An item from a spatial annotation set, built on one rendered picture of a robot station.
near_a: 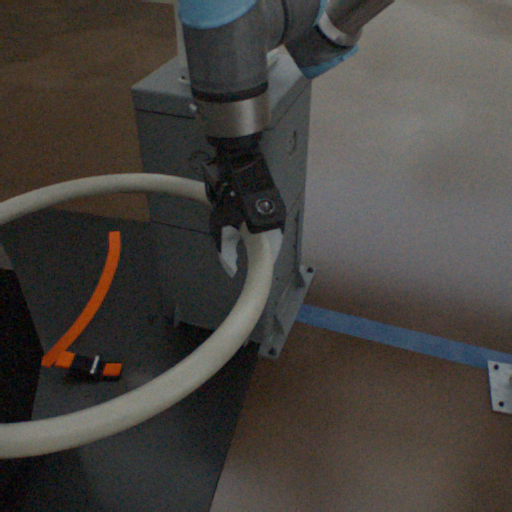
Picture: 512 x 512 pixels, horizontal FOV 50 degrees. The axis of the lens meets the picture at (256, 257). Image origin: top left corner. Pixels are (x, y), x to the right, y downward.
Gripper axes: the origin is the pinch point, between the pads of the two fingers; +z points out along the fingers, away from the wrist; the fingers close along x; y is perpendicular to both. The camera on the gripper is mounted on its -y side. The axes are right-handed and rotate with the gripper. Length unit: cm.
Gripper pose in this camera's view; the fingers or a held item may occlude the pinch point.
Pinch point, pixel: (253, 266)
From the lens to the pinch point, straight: 76.4
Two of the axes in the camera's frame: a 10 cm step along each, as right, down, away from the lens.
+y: -3.7, -5.3, 7.6
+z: 0.7, 8.0, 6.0
